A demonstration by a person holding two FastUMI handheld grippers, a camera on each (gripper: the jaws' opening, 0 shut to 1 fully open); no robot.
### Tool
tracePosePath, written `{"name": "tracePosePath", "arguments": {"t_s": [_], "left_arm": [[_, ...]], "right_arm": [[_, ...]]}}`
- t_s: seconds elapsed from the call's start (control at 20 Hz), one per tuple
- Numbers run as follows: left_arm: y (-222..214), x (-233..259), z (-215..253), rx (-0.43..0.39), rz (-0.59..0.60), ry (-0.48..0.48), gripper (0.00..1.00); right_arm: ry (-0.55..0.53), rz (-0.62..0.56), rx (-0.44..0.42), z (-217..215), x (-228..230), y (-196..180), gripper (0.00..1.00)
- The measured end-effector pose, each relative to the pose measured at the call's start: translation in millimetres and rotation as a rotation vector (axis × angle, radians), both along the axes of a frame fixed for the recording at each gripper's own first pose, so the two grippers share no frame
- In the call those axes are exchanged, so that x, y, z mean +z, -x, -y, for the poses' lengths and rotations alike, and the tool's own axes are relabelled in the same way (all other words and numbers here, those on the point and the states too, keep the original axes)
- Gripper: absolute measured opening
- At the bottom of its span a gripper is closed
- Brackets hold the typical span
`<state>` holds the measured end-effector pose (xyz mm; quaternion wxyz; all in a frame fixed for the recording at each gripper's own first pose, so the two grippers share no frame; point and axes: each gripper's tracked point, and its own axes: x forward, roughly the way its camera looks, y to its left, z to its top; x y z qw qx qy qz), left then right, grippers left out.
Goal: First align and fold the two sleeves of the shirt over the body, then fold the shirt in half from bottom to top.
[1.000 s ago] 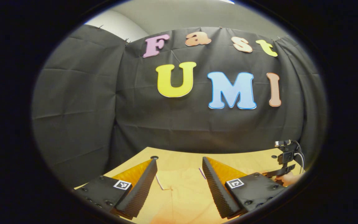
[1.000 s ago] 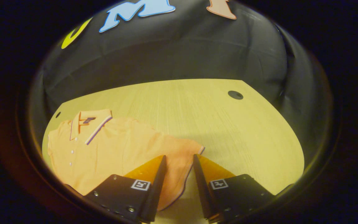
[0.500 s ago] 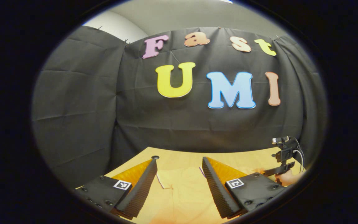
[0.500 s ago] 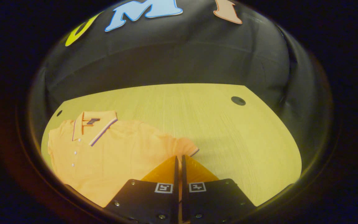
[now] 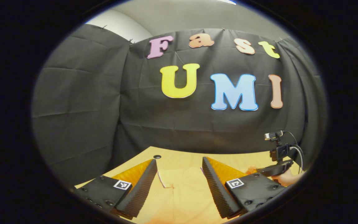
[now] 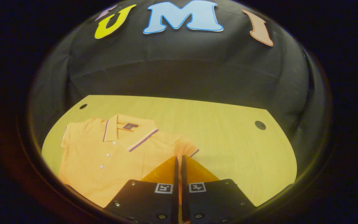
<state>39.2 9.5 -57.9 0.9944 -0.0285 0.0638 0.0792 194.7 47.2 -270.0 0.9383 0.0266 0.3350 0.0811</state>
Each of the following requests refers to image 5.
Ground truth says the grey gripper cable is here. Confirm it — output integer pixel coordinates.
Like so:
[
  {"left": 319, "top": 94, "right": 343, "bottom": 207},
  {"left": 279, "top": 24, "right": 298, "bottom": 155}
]
[{"left": 283, "top": 131, "right": 304, "bottom": 173}]

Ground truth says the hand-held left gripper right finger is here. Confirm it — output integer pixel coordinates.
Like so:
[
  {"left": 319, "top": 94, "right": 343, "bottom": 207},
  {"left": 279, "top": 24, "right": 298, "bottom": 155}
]
[{"left": 202, "top": 156, "right": 288, "bottom": 219}]

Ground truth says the orange T-shirt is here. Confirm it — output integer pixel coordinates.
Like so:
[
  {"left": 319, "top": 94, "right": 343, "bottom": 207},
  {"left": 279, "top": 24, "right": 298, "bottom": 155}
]
[{"left": 145, "top": 166, "right": 226, "bottom": 224}]

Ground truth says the black backdrop cloth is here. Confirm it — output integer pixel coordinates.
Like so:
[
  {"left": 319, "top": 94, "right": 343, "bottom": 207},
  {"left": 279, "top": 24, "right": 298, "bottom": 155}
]
[{"left": 31, "top": 24, "right": 327, "bottom": 187}]

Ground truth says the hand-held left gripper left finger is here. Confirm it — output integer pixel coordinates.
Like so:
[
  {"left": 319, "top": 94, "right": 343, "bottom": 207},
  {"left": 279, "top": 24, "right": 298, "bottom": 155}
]
[{"left": 72, "top": 159, "right": 158, "bottom": 221}]

